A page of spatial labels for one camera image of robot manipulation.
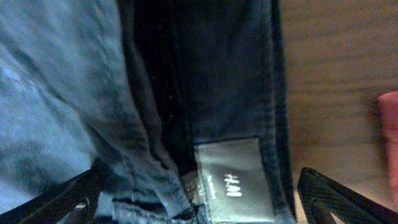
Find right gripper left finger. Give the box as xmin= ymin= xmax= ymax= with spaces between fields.
xmin=1 ymin=170 xmax=100 ymax=224

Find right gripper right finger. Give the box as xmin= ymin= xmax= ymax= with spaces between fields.
xmin=297 ymin=167 xmax=397 ymax=224

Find navy blue shorts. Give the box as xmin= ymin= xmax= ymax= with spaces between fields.
xmin=1 ymin=0 xmax=295 ymax=223

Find red printed t-shirt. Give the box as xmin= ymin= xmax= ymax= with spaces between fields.
xmin=377 ymin=91 xmax=397 ymax=207

